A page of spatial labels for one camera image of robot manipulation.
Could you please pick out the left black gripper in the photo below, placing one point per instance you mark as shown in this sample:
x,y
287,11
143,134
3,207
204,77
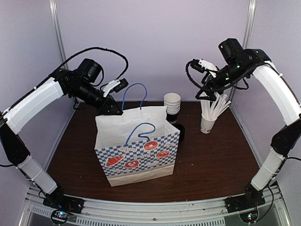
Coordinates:
x,y
104,108

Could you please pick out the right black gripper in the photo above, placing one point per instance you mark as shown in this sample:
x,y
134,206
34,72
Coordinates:
x,y
211,81

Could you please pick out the stack of paper cups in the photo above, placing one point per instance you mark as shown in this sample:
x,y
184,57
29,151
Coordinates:
x,y
172,101

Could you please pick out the blue checkered paper bag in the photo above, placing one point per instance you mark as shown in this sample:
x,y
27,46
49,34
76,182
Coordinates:
x,y
136,146

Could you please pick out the stack of black lids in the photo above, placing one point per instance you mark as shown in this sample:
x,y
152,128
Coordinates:
x,y
182,132

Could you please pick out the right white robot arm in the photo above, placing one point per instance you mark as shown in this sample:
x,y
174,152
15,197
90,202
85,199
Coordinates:
x,y
282,142

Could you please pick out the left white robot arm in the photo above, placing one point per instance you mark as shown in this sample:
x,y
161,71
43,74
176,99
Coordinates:
x,y
18,115

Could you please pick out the bundle of white straws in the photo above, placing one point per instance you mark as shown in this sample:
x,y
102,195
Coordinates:
x,y
211,110

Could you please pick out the white cup holding straws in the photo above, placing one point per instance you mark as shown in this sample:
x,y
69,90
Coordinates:
x,y
206,125

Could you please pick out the right aluminium post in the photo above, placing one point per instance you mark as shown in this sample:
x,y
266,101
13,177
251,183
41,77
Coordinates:
x,y
249,23

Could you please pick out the aluminium post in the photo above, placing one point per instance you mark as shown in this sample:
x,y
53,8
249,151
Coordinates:
x,y
58,35
249,23

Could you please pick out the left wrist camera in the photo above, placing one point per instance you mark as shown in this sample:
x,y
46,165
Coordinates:
x,y
115,86

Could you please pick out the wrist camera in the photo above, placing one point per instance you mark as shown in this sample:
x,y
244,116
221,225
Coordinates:
x,y
115,86
202,66

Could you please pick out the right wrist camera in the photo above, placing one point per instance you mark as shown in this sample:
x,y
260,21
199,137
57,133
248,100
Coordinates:
x,y
202,66

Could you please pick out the left aluminium post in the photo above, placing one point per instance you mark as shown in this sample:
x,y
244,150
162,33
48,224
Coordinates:
x,y
58,35

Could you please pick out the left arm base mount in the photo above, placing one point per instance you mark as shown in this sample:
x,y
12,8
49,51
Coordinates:
x,y
58,200

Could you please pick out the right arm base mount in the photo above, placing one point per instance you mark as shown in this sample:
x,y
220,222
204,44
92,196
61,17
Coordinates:
x,y
252,198

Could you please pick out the aluminium front rail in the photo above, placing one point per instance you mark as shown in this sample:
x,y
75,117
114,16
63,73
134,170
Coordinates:
x,y
210,212

